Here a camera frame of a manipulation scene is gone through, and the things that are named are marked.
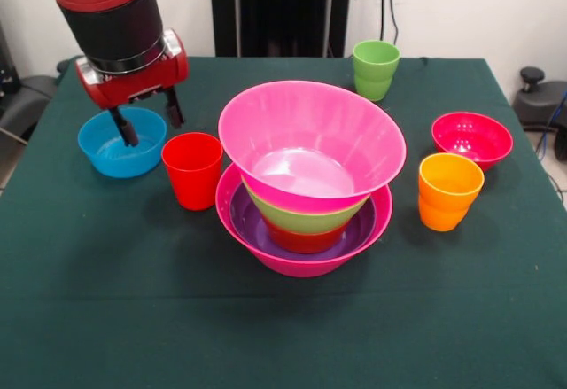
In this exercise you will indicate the small magenta bowl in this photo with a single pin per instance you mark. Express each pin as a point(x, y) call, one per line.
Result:
point(474, 141)

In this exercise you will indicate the red cup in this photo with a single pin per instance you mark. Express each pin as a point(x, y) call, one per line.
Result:
point(195, 181)

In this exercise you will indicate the light green cup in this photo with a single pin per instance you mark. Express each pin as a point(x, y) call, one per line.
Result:
point(376, 74)

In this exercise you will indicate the dark green tablecloth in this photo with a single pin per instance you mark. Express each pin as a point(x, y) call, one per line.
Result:
point(177, 318)

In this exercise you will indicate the orange cup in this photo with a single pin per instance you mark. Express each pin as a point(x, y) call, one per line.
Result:
point(449, 198)

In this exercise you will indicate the blue bowl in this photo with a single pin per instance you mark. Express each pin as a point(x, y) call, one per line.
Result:
point(121, 163)

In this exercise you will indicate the orange-red bowl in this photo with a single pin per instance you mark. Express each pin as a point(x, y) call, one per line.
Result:
point(305, 243)

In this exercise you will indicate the purple bowl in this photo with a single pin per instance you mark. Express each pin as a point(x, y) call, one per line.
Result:
point(248, 229)

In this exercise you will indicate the large pink bowl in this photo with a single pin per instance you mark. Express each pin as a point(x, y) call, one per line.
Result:
point(310, 119)
point(301, 267)

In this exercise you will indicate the light green bowl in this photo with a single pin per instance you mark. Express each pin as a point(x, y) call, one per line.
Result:
point(305, 223)

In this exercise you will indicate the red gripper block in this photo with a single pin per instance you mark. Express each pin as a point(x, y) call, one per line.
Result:
point(133, 85)

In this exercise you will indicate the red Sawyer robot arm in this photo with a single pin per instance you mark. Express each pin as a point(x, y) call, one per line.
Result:
point(111, 21)

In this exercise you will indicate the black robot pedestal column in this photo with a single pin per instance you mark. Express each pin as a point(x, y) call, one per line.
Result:
point(274, 8)

